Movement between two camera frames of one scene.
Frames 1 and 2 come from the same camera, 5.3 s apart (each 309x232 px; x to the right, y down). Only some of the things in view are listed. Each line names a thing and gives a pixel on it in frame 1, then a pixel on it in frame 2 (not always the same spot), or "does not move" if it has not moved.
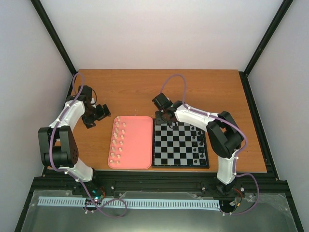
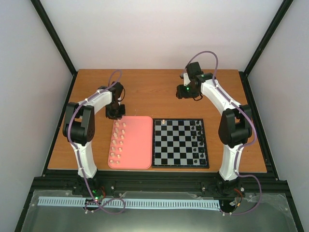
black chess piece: (202, 161) does not move
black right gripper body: (161, 120) -> (189, 93)
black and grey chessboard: (182, 146) does not move
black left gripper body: (90, 116) -> (115, 111)
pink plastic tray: (131, 144) does not move
